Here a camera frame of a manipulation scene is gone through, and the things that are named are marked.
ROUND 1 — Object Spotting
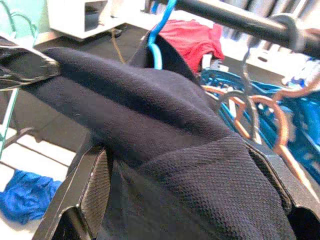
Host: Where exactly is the yellow floor cable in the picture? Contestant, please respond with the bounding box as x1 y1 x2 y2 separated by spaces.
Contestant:
111 28 126 65

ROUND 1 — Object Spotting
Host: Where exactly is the red garment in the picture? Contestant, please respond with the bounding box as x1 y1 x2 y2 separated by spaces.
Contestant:
158 19 226 75

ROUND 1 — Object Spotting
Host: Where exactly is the orange hanger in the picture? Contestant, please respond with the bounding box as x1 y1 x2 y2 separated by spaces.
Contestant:
201 84 252 140
249 74 320 193

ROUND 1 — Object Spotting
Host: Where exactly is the white metal frame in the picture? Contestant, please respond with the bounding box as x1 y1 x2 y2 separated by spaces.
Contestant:
247 44 320 86

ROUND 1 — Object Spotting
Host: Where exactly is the royal blue garment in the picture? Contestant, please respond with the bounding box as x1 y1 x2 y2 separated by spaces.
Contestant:
0 169 63 225

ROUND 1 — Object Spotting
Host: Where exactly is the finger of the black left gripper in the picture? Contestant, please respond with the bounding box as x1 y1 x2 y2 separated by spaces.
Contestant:
0 74 51 90
0 35 61 76

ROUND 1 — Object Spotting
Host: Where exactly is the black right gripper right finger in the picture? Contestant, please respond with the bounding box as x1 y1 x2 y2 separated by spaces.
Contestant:
246 139 320 240

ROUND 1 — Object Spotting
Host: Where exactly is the green hanger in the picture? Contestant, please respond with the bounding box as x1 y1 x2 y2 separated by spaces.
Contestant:
0 0 38 161

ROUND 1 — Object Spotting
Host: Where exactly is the navy blue knit shirt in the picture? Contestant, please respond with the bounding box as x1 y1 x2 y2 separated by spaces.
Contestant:
22 29 298 240

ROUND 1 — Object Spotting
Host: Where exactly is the black metal clothes rack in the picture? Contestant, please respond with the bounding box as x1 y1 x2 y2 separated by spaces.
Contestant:
0 0 320 173

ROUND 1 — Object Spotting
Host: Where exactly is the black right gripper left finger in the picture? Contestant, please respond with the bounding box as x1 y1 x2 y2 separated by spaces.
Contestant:
32 145 112 240

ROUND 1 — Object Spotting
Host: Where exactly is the white cabinet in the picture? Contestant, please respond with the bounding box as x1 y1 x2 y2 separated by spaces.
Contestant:
47 0 157 40

